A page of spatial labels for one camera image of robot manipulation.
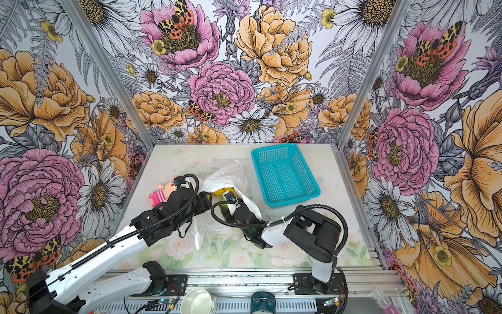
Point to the pink plastic object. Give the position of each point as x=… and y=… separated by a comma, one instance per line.
x=384, y=302

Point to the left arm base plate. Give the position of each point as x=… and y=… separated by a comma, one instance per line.
x=173, y=285

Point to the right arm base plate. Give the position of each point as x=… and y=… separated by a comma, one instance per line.
x=306, y=284

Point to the green fruit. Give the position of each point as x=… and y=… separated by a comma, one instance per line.
x=224, y=208

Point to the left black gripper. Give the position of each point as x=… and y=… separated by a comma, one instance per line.
x=201, y=202

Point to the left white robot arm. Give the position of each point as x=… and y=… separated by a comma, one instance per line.
x=77, y=287

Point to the yellow fruit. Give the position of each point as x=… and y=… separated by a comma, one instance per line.
x=225, y=192

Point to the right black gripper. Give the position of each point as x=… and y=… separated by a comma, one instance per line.
x=227, y=213

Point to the teal plastic basket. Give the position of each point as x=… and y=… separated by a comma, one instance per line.
x=284, y=176

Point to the aluminium front rail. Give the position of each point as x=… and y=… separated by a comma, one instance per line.
x=234, y=283

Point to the white plastic bag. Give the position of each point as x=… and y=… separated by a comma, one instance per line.
x=227, y=174

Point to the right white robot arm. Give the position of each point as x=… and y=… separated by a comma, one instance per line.
x=318, y=230

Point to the white round cup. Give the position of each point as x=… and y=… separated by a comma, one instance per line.
x=198, y=301

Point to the cartoon boy doll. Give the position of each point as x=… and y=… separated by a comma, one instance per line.
x=162, y=193

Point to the dark green round container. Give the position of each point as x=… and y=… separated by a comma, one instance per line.
x=263, y=302

